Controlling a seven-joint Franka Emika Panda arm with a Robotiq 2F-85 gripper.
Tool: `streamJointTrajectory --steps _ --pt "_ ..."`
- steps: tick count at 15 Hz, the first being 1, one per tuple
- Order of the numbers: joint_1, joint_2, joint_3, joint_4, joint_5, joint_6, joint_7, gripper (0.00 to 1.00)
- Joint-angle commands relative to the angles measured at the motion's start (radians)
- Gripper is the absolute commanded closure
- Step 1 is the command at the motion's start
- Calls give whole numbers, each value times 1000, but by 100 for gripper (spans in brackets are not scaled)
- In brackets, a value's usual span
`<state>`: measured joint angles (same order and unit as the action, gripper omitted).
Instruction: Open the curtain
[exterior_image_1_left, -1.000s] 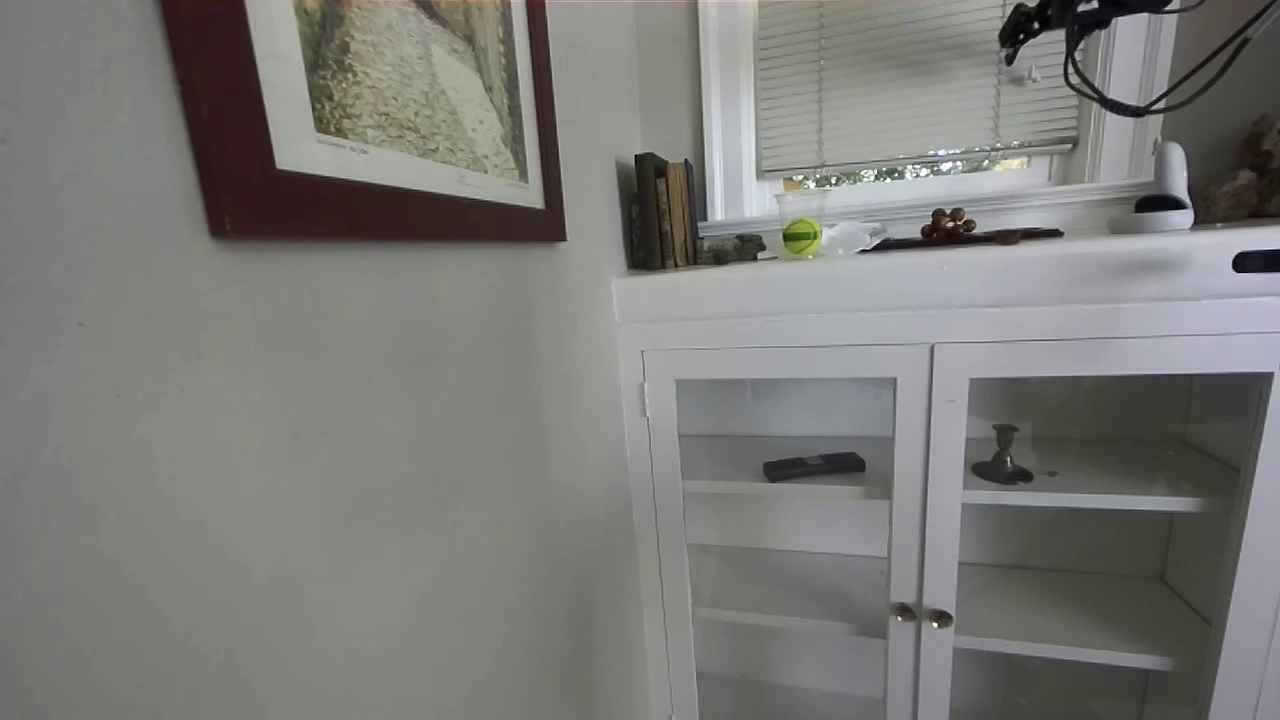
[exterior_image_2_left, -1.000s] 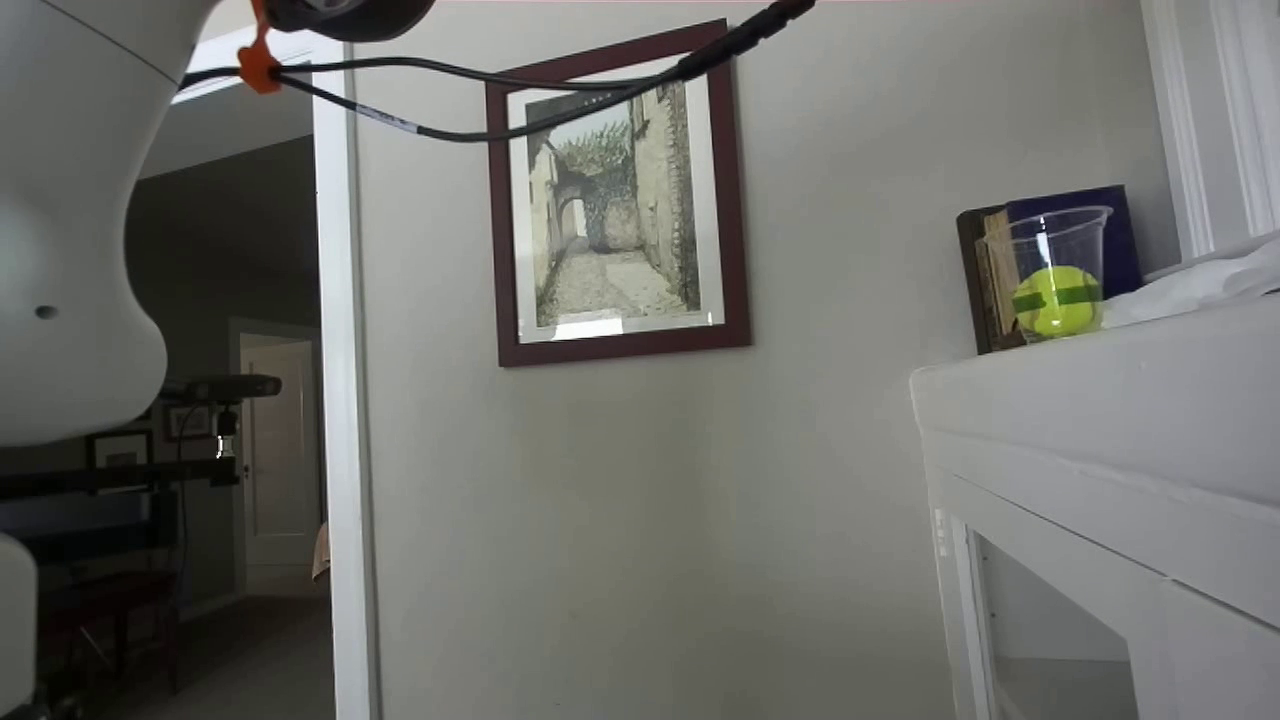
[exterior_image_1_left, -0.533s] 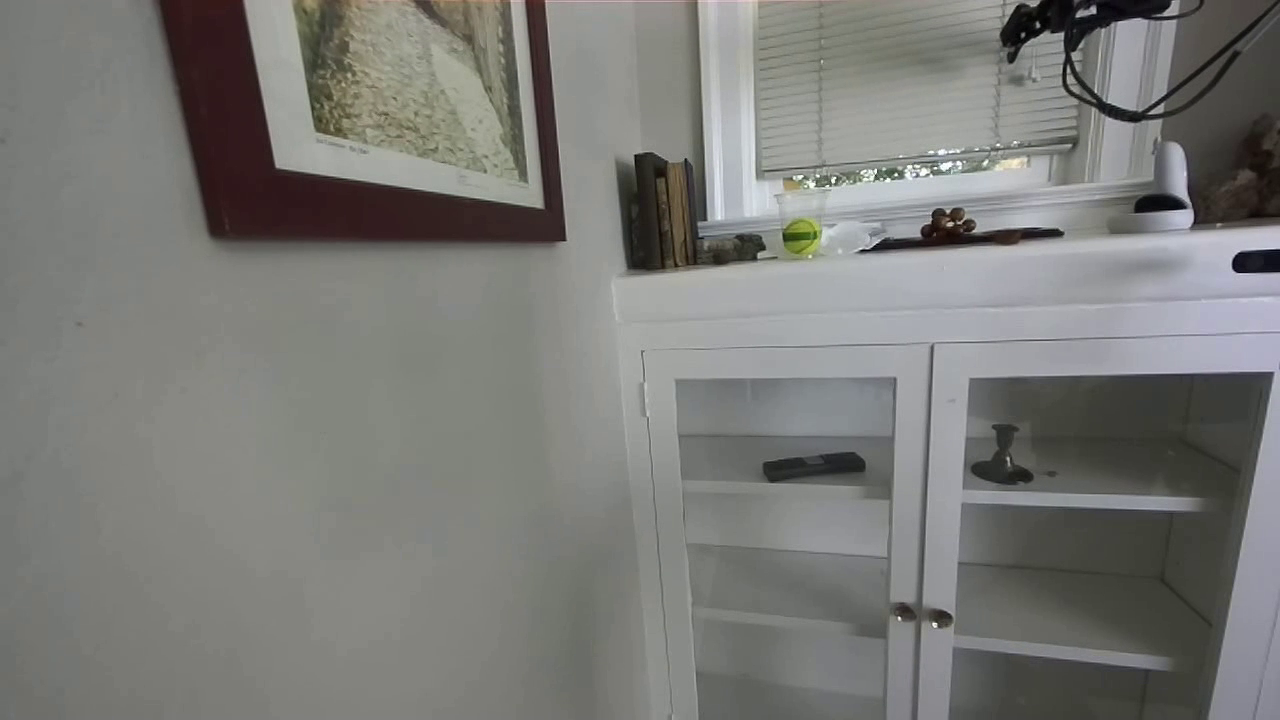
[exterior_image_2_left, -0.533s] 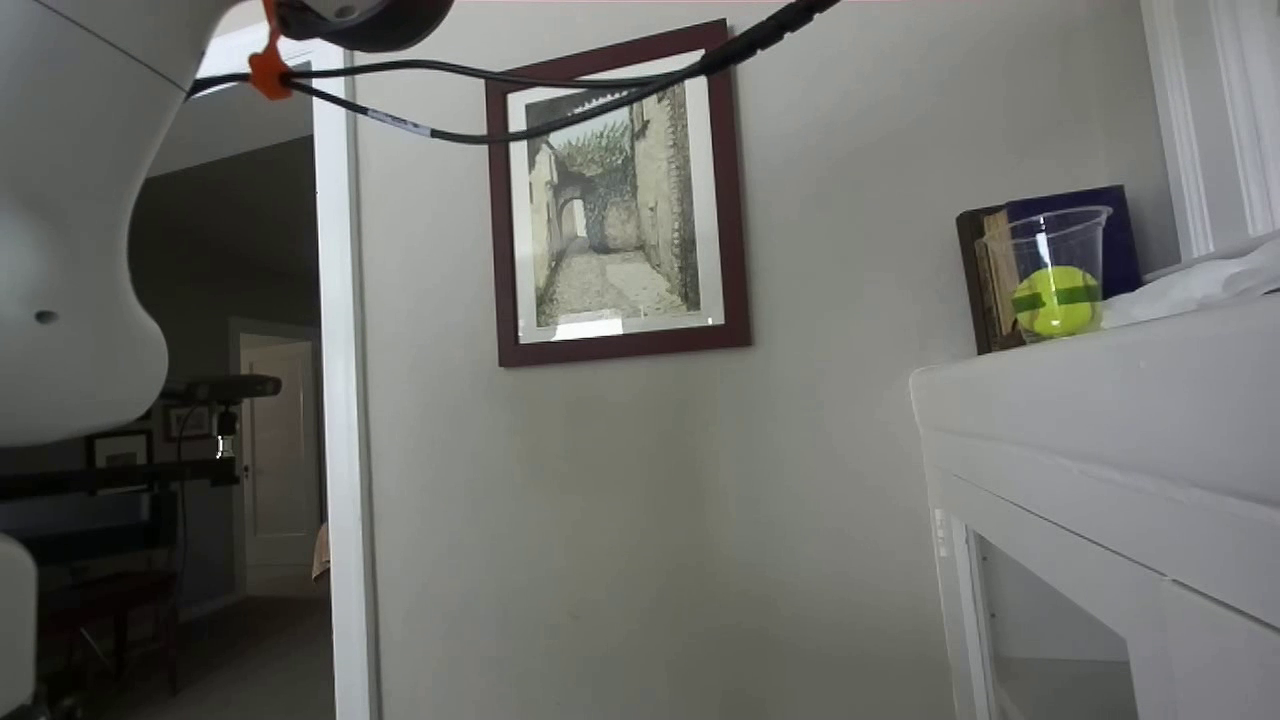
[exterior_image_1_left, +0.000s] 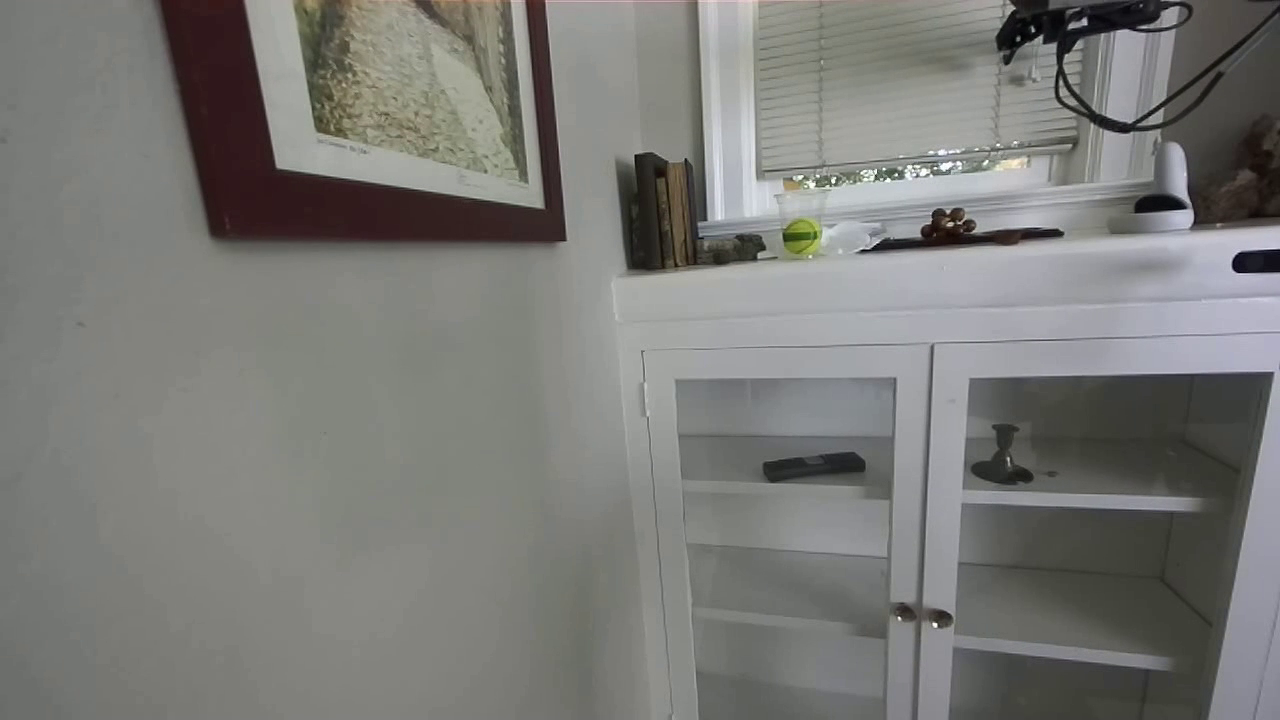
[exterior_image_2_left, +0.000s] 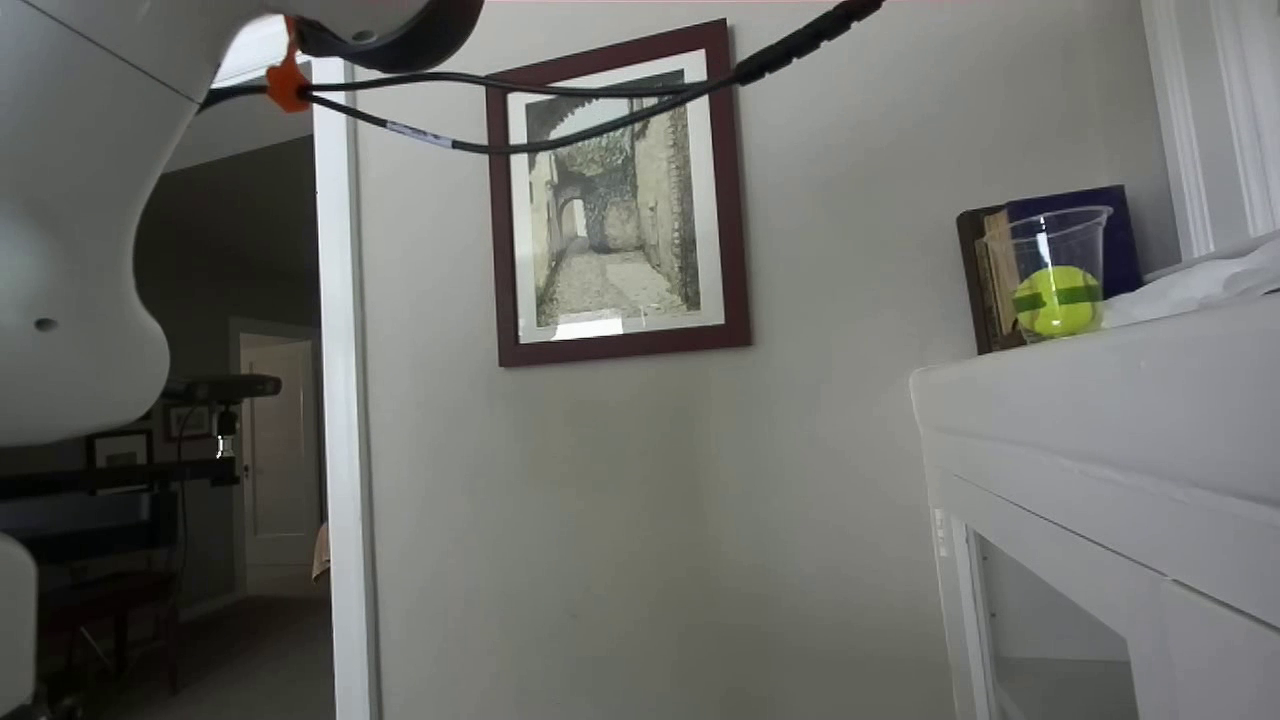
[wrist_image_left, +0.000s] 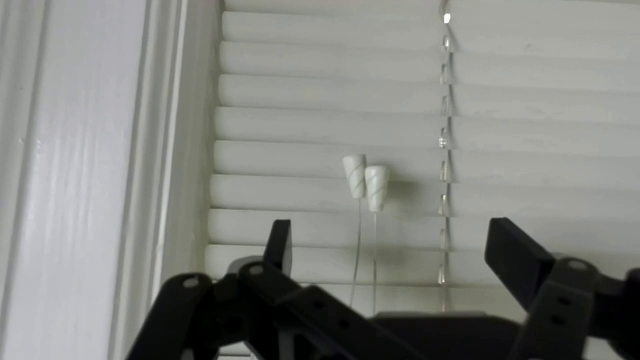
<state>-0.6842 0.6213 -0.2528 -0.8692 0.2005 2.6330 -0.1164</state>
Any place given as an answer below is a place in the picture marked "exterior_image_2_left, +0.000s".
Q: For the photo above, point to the white panel door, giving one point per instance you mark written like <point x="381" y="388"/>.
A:
<point x="282" y="467"/>

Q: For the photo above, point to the white window frame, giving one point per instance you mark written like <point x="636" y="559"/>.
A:
<point x="1221" y="122"/>

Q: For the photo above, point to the white crumpled cloth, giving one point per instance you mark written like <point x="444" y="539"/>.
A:
<point x="1185" y="284"/>

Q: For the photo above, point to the dark wooden furniture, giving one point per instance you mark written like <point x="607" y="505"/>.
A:
<point x="104" y="586"/>

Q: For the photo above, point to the white door frame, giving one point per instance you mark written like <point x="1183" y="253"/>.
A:
<point x="344" y="467"/>

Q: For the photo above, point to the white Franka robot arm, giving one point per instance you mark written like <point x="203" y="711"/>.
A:
<point x="81" y="200"/>

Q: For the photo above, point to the white glass door cabinet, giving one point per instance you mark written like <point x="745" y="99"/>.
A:
<point x="1133" y="443"/>

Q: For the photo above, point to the yellow green tennis ball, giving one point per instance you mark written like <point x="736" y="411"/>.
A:
<point x="1063" y="301"/>

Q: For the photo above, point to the dark red framed picture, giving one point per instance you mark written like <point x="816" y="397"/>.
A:
<point x="624" y="215"/>

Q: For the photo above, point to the small framed wall picture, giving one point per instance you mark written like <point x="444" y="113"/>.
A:
<point x="190" y="423"/>
<point x="123" y="450"/>

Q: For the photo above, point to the clear plastic cup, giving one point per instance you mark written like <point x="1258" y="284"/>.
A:
<point x="1063" y="253"/>

